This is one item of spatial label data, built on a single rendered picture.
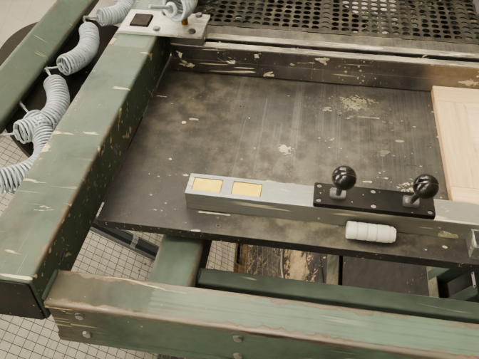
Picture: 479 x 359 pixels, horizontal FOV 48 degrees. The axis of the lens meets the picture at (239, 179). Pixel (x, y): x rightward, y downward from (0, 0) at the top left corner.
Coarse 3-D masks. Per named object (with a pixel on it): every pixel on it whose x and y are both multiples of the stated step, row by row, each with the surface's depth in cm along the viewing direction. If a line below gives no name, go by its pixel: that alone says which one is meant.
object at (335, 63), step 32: (128, 32) 118; (160, 32) 117; (192, 32) 116; (192, 64) 124; (224, 64) 122; (256, 64) 121; (288, 64) 120; (320, 64) 119; (352, 64) 117; (384, 64) 116; (416, 64) 115; (448, 64) 114
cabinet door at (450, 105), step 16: (432, 96) 117; (448, 96) 115; (464, 96) 115; (448, 112) 111; (464, 112) 111; (448, 128) 107; (464, 128) 107; (448, 144) 104; (464, 144) 104; (448, 160) 100; (464, 160) 100; (448, 176) 98; (464, 176) 97; (448, 192) 96; (464, 192) 95
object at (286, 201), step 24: (192, 192) 92; (216, 192) 92; (264, 192) 92; (288, 192) 92; (312, 192) 92; (264, 216) 93; (288, 216) 92; (312, 216) 91; (336, 216) 90; (360, 216) 89; (384, 216) 88; (456, 216) 88
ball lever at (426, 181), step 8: (424, 176) 78; (432, 176) 78; (416, 184) 78; (424, 184) 77; (432, 184) 77; (416, 192) 78; (424, 192) 77; (432, 192) 77; (408, 200) 88; (416, 200) 88
